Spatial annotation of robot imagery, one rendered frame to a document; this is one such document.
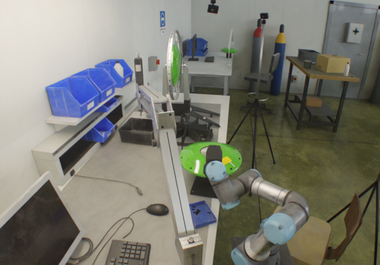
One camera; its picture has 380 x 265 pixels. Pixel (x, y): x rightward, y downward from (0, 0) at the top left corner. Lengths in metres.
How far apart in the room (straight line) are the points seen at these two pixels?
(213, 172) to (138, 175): 0.68
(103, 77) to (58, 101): 0.42
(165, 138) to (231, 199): 0.28
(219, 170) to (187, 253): 0.26
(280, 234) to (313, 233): 0.92
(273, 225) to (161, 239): 0.52
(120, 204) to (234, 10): 4.98
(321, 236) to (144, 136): 1.23
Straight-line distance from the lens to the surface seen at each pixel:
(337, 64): 4.03
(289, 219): 0.68
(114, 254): 1.00
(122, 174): 1.40
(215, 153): 0.89
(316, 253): 1.50
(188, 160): 1.18
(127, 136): 1.65
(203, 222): 1.10
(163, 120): 0.68
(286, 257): 1.13
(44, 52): 1.45
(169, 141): 0.69
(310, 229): 1.60
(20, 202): 0.85
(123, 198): 1.24
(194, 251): 0.69
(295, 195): 0.77
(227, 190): 0.78
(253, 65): 5.53
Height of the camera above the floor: 1.74
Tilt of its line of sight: 25 degrees down
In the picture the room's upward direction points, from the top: straight up
